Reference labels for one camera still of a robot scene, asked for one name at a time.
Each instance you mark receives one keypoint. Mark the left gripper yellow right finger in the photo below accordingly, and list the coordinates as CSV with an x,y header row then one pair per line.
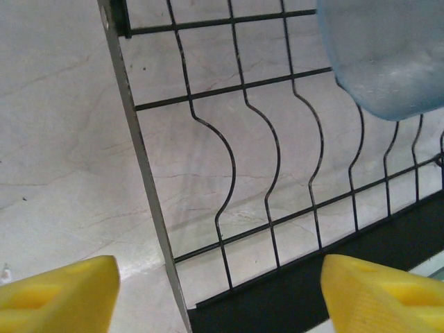
x,y
381,298

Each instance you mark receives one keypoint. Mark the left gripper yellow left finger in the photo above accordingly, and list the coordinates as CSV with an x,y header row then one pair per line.
x,y
52,295

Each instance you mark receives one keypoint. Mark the translucent blue cup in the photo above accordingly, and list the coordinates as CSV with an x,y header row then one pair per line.
x,y
381,52

